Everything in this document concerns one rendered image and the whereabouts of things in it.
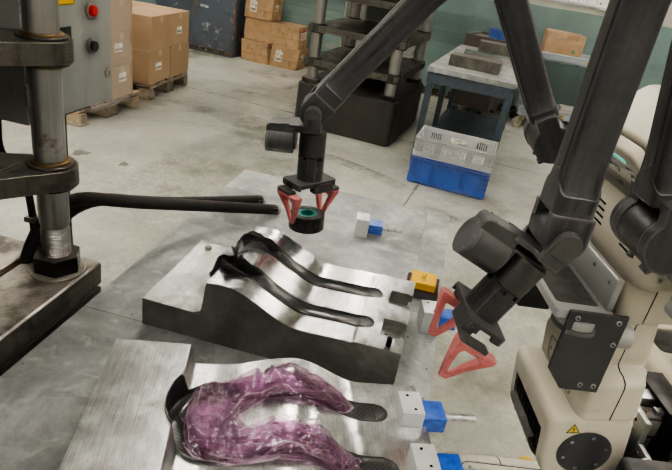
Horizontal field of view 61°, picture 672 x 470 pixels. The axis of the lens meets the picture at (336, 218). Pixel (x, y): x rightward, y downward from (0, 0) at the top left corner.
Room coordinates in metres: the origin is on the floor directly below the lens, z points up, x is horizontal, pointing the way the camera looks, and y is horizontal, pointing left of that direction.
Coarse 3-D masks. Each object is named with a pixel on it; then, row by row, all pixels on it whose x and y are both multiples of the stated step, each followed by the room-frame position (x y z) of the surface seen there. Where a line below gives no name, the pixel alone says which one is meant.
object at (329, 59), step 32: (320, 0) 5.14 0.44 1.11; (352, 0) 5.04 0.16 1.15; (384, 0) 5.08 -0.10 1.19; (320, 32) 5.11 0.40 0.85; (352, 32) 5.03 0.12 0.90; (416, 32) 5.85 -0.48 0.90; (320, 64) 5.10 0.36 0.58; (384, 64) 5.46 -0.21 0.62; (416, 64) 5.77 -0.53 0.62; (352, 96) 4.98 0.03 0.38; (384, 96) 4.93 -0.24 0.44; (416, 96) 5.76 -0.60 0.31; (352, 128) 4.96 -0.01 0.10; (384, 128) 4.89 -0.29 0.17
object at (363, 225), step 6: (360, 216) 1.44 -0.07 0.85; (366, 216) 1.45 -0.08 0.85; (360, 222) 1.42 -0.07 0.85; (366, 222) 1.42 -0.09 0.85; (372, 222) 1.44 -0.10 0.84; (378, 222) 1.45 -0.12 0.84; (360, 228) 1.42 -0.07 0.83; (366, 228) 1.42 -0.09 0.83; (372, 228) 1.43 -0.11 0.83; (378, 228) 1.43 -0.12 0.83; (384, 228) 1.44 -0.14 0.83; (390, 228) 1.44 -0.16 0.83; (354, 234) 1.42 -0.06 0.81; (360, 234) 1.42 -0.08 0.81; (366, 234) 1.42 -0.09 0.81; (378, 234) 1.43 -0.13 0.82
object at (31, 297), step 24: (0, 240) 1.12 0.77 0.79; (0, 264) 1.03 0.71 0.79; (24, 264) 1.04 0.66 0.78; (96, 264) 1.09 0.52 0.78; (0, 288) 0.95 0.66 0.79; (24, 288) 0.96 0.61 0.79; (48, 288) 0.97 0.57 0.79; (72, 288) 1.00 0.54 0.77; (0, 312) 0.87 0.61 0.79; (24, 312) 0.88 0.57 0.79; (48, 312) 0.93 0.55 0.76; (0, 336) 0.81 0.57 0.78; (24, 336) 0.86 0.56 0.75; (0, 360) 0.79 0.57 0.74
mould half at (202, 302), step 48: (288, 240) 1.10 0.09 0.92; (192, 288) 0.95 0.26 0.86; (240, 288) 0.87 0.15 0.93; (288, 288) 0.95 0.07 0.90; (384, 288) 1.02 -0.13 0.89; (192, 336) 0.87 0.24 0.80; (240, 336) 0.86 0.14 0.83; (288, 336) 0.85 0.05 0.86; (336, 336) 0.84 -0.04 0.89; (384, 336) 0.86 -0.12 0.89
